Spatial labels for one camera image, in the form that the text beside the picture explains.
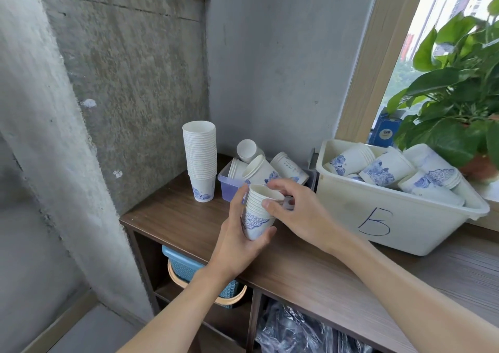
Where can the short stack blue-print paper cups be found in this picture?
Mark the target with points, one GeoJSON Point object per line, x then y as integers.
{"type": "Point", "coordinates": [258, 208]}

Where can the terracotta plant pot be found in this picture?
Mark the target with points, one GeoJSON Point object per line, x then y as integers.
{"type": "Point", "coordinates": [479, 167]}

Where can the person's right forearm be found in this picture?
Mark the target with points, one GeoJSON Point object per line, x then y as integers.
{"type": "Point", "coordinates": [405, 294]}

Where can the blue-pattern paper cup stack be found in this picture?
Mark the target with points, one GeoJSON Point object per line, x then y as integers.
{"type": "Point", "coordinates": [429, 179]}

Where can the person's left thumb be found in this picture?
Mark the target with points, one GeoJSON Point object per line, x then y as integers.
{"type": "Point", "coordinates": [238, 204]}

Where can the person's left forearm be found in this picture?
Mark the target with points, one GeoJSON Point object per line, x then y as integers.
{"type": "Point", "coordinates": [175, 313]}

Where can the person's left hand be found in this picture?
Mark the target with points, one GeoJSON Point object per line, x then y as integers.
{"type": "Point", "coordinates": [230, 243]}

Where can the paper cup stack small print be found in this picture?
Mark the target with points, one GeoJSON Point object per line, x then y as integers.
{"type": "Point", "coordinates": [289, 167]}

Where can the clear crumpled plastic bags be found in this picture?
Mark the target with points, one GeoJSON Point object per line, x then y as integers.
{"type": "Point", "coordinates": [296, 331]}

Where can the green leafy potted plant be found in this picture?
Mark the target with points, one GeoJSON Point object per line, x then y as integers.
{"type": "Point", "coordinates": [456, 91]}

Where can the brown wooden shelf cabinet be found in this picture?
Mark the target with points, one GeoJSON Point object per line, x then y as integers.
{"type": "Point", "coordinates": [312, 274]}

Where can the wooden window frame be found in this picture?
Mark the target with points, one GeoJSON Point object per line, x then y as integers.
{"type": "Point", "coordinates": [374, 60]}

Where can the plastic-wrapped sleeve of cups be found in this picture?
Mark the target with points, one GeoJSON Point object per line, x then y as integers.
{"type": "Point", "coordinates": [425, 156]}

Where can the plain white paper cup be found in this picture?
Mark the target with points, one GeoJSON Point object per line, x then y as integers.
{"type": "Point", "coordinates": [249, 150]}

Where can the small purple plastic bin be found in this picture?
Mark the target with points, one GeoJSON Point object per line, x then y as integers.
{"type": "Point", "coordinates": [228, 187]}

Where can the tall stack of paper cups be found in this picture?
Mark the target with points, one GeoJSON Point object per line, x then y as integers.
{"type": "Point", "coordinates": [200, 158]}

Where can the blue cardboard box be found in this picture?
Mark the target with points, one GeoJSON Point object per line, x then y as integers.
{"type": "Point", "coordinates": [386, 128]}

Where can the person's right thumb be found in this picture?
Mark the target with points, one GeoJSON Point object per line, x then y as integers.
{"type": "Point", "coordinates": [273, 207]}

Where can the large white plastic bin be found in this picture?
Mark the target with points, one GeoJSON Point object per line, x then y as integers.
{"type": "Point", "coordinates": [390, 220]}

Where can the person's right hand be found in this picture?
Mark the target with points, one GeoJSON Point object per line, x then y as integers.
{"type": "Point", "coordinates": [308, 218]}

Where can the white paper cup stack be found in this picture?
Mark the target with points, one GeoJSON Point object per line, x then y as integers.
{"type": "Point", "coordinates": [236, 168]}

